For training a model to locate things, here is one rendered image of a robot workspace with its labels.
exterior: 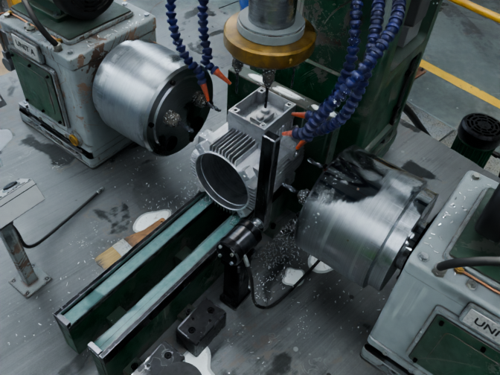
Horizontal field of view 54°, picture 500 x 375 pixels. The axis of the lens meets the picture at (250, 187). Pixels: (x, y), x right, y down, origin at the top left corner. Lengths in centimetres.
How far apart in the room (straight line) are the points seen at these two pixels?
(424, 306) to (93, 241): 80
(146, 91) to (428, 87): 253
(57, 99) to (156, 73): 33
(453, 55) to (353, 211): 300
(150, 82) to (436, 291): 74
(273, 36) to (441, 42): 311
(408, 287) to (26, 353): 78
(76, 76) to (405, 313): 91
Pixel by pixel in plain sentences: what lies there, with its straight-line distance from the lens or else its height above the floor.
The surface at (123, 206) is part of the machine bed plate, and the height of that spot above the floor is 80.
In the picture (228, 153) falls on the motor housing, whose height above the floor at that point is 110.
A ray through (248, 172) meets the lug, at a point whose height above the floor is 109.
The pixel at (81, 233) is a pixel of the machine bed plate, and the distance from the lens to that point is 133.
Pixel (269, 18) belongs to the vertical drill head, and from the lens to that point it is 94.
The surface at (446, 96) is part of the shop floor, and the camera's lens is 342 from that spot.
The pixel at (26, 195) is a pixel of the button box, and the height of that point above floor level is 107.
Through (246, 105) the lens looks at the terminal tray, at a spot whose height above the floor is 112.
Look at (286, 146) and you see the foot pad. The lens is 112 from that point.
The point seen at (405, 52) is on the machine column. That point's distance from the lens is 128.
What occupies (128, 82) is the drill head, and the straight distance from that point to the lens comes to 120.
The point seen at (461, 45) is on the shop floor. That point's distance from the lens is 403.
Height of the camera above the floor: 182
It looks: 47 degrees down
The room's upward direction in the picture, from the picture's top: 5 degrees clockwise
